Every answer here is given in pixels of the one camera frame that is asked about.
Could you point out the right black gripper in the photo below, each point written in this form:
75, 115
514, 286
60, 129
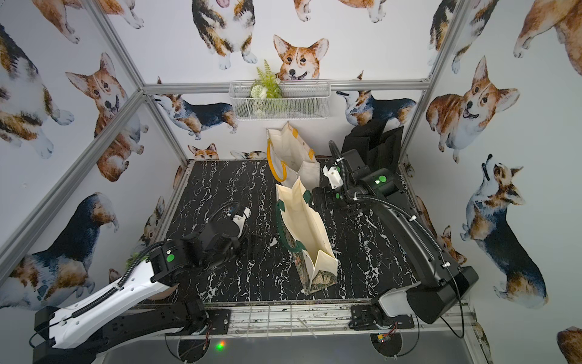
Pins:
326, 202

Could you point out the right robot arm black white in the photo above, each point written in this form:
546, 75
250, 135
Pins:
442, 282

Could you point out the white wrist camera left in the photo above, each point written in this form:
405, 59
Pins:
240, 216

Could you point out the white wire wall basket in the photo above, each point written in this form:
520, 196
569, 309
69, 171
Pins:
285, 100

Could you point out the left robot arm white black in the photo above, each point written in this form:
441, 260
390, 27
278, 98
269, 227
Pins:
82, 331

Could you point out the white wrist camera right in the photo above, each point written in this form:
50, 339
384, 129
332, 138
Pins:
333, 175

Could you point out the cream tote bag green handles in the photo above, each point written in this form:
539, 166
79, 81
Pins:
302, 232

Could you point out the potted green plant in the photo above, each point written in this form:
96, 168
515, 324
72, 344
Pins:
135, 257

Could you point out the cream tote bag yellow handles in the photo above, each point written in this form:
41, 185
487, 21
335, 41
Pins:
290, 158

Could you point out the black canvas tote bag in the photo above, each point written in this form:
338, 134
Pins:
378, 148

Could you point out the artificial fern and white flower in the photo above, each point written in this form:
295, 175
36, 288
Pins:
266, 86

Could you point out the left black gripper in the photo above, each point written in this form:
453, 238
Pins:
248, 235

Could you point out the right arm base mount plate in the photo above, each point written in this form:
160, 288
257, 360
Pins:
371, 317

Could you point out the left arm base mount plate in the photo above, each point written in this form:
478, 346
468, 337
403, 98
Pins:
213, 322

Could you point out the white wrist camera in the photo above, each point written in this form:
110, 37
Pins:
240, 216
333, 175

